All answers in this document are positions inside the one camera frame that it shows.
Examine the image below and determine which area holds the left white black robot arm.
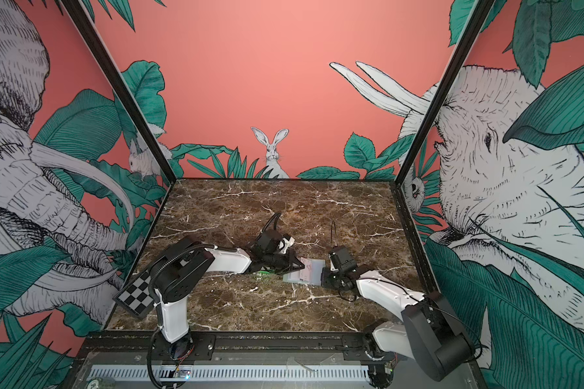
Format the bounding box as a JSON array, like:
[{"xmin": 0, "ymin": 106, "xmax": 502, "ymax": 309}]
[{"xmin": 149, "ymin": 230, "xmax": 305, "ymax": 345}]

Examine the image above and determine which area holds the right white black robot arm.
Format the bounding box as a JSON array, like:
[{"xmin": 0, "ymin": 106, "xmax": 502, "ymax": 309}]
[{"xmin": 321, "ymin": 246, "xmax": 476, "ymax": 382}]

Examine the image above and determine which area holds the black white checkerboard plate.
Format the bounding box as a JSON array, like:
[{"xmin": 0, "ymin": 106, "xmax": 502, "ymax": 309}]
[{"xmin": 114, "ymin": 270, "xmax": 153, "ymax": 319}]

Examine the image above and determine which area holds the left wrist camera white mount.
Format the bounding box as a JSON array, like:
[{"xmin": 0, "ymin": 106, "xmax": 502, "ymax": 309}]
[{"xmin": 278, "ymin": 235, "xmax": 295, "ymax": 254}]

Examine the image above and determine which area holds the white perforated cable duct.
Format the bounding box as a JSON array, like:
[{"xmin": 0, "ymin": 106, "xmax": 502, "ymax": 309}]
[{"xmin": 88, "ymin": 365, "xmax": 369, "ymax": 383}]

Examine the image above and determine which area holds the black front mounting rail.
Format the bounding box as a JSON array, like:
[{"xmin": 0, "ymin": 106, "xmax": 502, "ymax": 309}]
[{"xmin": 78, "ymin": 331, "xmax": 413, "ymax": 363}]

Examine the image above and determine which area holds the right black frame post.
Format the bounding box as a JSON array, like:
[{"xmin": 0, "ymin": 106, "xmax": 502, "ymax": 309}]
[{"xmin": 394, "ymin": 0, "xmax": 494, "ymax": 188}]

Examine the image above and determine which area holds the black frame post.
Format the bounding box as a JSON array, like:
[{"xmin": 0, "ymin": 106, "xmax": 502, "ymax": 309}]
[
  {"xmin": 60, "ymin": 0, "xmax": 177, "ymax": 185},
  {"xmin": 394, "ymin": 0, "xmax": 494, "ymax": 188}
]

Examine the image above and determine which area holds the left black frame post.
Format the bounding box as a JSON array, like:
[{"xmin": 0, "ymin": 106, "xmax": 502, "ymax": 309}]
[{"xmin": 60, "ymin": 0, "xmax": 177, "ymax": 185}]

